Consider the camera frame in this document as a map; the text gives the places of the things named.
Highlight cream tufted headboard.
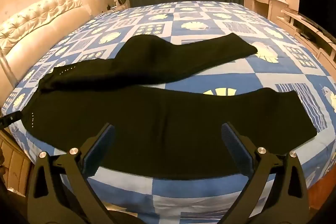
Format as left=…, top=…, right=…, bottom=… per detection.
left=0, top=0, right=101, bottom=98

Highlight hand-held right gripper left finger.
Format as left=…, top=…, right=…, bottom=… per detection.
left=27, top=123, right=116, bottom=224

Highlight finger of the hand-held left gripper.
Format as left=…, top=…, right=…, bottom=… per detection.
left=0, top=112, right=22, bottom=128

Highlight cream padded bed frame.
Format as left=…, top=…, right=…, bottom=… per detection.
left=0, top=132, right=34, bottom=195

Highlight white dressing table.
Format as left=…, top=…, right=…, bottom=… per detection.
left=243, top=0, right=289, bottom=20

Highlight black television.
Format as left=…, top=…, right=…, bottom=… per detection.
left=299, top=0, right=336, bottom=37

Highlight metal pole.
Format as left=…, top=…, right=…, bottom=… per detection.
left=0, top=52, right=19, bottom=88

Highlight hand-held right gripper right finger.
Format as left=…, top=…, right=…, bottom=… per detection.
left=220, top=122, right=310, bottom=224

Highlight blue patterned bedsheet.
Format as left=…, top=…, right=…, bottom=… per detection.
left=1, top=1, right=336, bottom=224

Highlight black pants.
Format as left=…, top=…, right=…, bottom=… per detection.
left=22, top=33, right=318, bottom=180

